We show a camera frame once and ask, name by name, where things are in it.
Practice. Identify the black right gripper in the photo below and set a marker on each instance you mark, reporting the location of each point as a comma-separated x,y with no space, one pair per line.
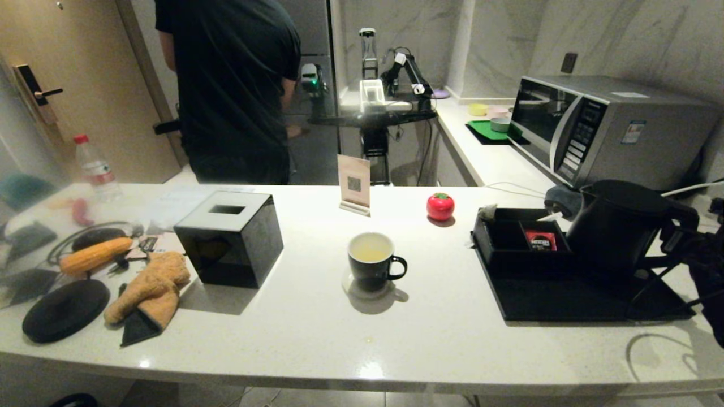
707,254

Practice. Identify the black electric kettle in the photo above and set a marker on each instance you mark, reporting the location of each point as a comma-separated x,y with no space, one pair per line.
616,234

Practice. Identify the silver microwave oven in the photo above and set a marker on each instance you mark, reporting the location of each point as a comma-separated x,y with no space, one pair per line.
639,141

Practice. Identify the grey cloth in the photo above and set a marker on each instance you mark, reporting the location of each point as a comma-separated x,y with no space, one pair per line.
560,199

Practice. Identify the white stick sachet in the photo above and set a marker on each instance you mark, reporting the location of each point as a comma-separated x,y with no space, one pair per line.
550,216

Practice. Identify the black rectangular serving tray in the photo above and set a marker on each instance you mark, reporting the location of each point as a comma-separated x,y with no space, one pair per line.
565,305

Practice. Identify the red coffee sachet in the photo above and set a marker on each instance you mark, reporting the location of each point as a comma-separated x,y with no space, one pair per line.
541,240

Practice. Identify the black sachet holder box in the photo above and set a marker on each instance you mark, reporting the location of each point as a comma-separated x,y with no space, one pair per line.
500,240

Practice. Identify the grey-green bowl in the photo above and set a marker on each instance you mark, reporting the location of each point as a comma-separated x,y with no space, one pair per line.
500,124

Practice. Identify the pink bowl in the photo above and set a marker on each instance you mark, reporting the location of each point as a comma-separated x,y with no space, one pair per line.
498,111

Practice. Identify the green cutting board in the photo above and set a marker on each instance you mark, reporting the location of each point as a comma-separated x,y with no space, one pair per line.
486,130

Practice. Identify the green cutting mat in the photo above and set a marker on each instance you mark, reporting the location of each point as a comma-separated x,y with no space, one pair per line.
481,140

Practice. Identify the yellow bowl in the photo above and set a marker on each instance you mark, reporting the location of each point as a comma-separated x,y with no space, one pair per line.
478,109

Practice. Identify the red toy tomato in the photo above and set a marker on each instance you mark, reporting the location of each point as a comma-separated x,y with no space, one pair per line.
440,207

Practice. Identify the purple round lid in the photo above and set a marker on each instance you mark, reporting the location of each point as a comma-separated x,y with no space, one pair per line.
440,94

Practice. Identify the black mug white inside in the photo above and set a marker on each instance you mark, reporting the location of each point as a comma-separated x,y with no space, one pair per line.
370,274

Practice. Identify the black table column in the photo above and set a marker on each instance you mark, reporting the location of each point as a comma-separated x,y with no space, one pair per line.
375,152

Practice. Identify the black background table top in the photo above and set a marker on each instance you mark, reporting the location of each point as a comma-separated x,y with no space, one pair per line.
373,118

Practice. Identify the beige QR sign card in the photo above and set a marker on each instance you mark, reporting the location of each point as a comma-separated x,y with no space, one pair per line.
354,181

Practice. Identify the white plastic container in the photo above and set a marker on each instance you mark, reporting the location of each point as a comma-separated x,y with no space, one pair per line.
372,93

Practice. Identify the white round coaster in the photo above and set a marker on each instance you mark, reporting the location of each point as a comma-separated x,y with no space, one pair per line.
346,284

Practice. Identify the grey device green light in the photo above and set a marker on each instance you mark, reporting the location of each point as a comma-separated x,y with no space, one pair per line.
311,79

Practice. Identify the black cube tissue box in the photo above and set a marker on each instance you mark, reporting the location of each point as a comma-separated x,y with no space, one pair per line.
237,249

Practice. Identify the person in black shirt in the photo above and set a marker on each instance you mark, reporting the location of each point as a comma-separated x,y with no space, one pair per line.
237,85

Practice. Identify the paper card black label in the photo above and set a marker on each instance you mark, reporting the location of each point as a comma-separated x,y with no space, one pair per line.
158,244

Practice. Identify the black power plug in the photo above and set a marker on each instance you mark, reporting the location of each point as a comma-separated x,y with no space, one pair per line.
120,261

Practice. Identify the black oval object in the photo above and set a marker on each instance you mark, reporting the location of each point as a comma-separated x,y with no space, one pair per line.
99,237

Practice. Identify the yellow toy corn cob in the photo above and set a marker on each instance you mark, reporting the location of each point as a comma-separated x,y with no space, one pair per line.
96,255

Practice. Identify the clear water bottle red cap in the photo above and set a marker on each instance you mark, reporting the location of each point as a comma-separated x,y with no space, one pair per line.
97,169

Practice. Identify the beige wooden door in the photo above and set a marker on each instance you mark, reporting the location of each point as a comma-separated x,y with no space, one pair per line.
85,56

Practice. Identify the black round kettle base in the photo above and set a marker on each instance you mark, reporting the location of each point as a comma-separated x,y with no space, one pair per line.
64,311

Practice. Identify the black rounded plastic object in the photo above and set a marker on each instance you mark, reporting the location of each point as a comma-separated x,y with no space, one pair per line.
73,400

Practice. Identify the dark flat packet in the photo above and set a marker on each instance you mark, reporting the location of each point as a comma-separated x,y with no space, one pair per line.
28,237

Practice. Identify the teal rounded object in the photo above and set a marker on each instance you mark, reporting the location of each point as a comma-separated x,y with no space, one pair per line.
22,191

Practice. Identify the black door lock with lever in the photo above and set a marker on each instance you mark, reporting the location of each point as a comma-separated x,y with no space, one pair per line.
34,93

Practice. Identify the dark wall switch plate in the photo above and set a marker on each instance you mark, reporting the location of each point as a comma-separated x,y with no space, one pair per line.
569,62

